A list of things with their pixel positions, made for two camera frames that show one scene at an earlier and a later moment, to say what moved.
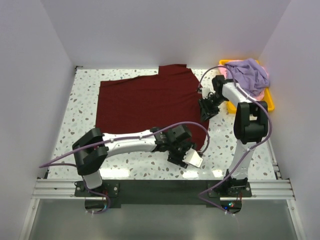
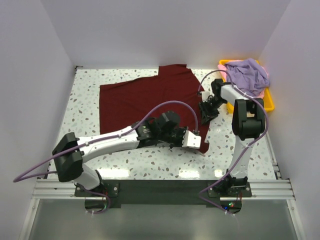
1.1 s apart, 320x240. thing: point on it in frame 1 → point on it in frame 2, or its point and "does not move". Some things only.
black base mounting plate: (210, 192) does not move
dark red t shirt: (140, 104) does not move
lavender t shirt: (250, 76) does not move
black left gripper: (178, 160) → (182, 132)
